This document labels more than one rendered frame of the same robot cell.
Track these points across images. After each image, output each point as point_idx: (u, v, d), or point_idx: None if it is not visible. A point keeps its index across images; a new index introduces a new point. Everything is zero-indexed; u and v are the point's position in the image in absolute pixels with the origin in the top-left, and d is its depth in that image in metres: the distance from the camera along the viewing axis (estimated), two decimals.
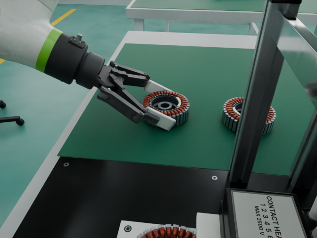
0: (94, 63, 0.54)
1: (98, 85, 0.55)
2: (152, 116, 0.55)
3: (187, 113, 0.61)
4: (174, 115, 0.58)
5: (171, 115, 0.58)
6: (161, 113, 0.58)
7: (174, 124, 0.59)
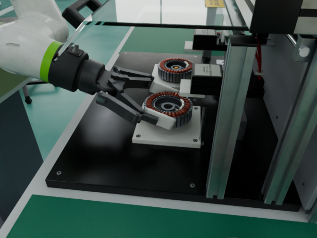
0: (91, 70, 0.57)
1: (98, 90, 0.58)
2: (150, 117, 0.56)
3: (189, 116, 0.60)
4: (175, 117, 0.58)
5: (171, 116, 0.58)
6: (162, 114, 0.58)
7: (175, 126, 0.59)
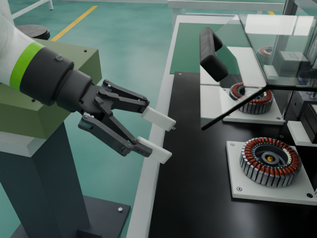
0: None
1: (95, 87, 0.53)
2: None
3: (299, 171, 0.51)
4: (287, 175, 0.49)
5: (283, 174, 0.49)
6: (272, 171, 0.49)
7: (285, 184, 0.50)
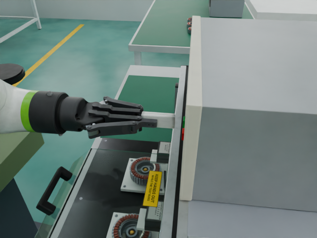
0: None
1: (92, 105, 0.61)
2: None
3: None
4: None
5: None
6: None
7: None
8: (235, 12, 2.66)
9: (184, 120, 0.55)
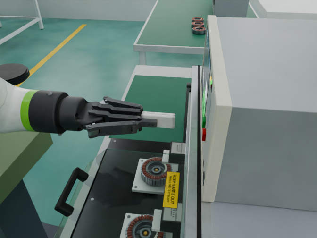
0: None
1: (92, 104, 0.61)
2: None
3: None
4: None
5: None
6: None
7: None
8: (239, 12, 2.66)
9: (204, 121, 0.55)
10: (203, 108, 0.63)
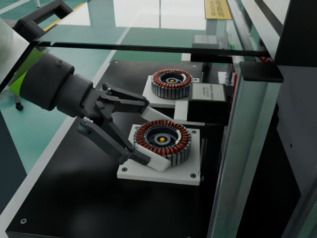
0: None
1: (95, 91, 0.53)
2: None
3: (187, 152, 0.50)
4: (169, 155, 0.48)
5: (165, 154, 0.48)
6: (154, 151, 0.48)
7: (170, 165, 0.49)
8: None
9: None
10: None
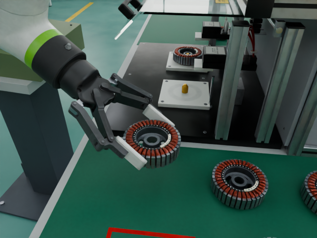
0: None
1: (102, 80, 0.56)
2: None
3: (169, 158, 0.50)
4: (148, 157, 0.48)
5: (145, 155, 0.49)
6: (135, 148, 0.49)
7: (148, 166, 0.49)
8: None
9: None
10: None
